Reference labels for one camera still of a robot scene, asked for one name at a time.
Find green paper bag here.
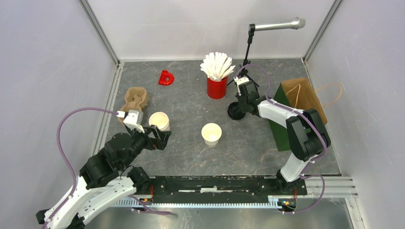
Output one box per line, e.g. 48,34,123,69
268,78,343,152

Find brown cardboard cup carrier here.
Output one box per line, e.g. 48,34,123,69
120,87,149,124

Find red plastic letter d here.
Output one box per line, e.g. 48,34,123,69
158,70,175,86

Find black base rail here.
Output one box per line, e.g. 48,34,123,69
128,175,308,204

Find black mini tripod stand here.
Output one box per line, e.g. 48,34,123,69
238,24,259,87

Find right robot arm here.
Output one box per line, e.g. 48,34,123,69
234,77,330,195

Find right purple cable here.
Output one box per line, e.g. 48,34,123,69
234,64,331,214

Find red cylindrical holder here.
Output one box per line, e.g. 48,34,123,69
207,77,228,99

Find silver microphone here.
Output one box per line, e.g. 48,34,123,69
255,17,306,31

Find single white paper cup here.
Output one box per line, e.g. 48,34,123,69
201,123,222,147

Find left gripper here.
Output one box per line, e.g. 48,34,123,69
121,123,172,169

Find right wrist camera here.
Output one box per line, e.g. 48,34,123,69
234,76,251,96

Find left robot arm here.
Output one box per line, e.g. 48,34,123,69
36,125,172,229

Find white paper cup stack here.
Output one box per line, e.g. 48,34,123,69
149,112,170,131

